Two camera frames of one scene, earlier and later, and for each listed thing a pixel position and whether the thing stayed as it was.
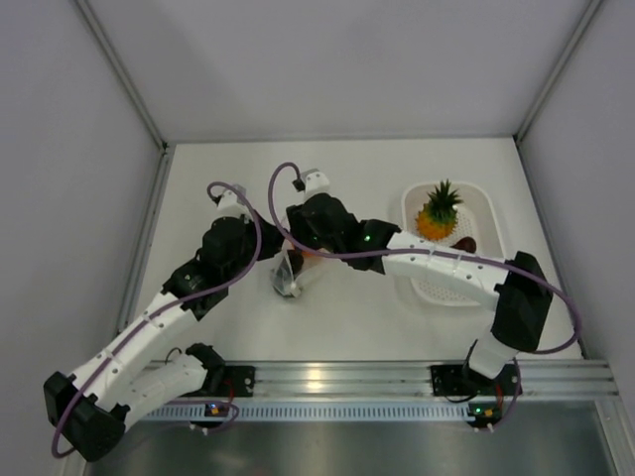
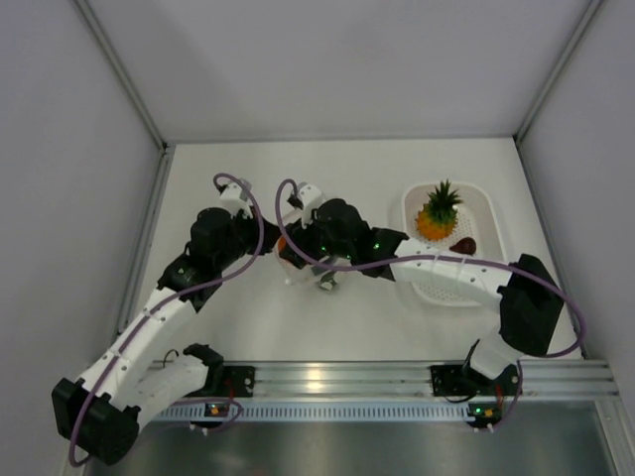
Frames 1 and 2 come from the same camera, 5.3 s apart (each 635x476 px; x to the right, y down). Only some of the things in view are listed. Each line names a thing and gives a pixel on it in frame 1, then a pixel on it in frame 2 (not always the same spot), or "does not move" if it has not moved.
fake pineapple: (437, 219) does not move
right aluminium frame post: (554, 76) does not move
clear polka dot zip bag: (282, 272) → (321, 271)
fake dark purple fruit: (466, 243) does not move
